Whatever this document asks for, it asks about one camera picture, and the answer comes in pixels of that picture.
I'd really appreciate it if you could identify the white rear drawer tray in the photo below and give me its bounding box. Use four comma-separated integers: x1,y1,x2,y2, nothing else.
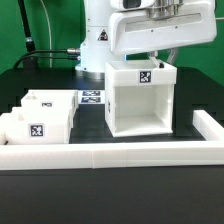
21,89,78,118

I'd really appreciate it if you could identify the white front drawer tray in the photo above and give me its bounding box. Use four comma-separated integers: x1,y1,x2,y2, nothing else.
0,107,72,145

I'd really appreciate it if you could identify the white drawer cabinet box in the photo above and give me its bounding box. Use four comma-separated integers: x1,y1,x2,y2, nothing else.
105,60,177,137

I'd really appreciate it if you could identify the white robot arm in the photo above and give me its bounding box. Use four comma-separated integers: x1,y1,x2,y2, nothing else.
76,0,217,80

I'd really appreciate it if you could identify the black thick cable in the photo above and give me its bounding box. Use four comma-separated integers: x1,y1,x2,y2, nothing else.
17,0,37,54

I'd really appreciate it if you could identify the white U-shaped fence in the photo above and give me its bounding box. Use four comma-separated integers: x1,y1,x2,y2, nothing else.
0,110,224,170

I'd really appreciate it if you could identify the black cable with connector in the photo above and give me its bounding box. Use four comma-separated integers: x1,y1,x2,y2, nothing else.
13,47,82,70

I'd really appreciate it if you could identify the white marker sheet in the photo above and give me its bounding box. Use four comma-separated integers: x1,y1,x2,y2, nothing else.
78,90,105,104

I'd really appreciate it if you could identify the white drawer tray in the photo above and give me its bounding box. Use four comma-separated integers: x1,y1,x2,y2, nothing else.
21,89,78,118
0,107,72,145

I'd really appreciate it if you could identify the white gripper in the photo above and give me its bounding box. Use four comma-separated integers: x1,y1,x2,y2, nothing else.
108,0,217,69

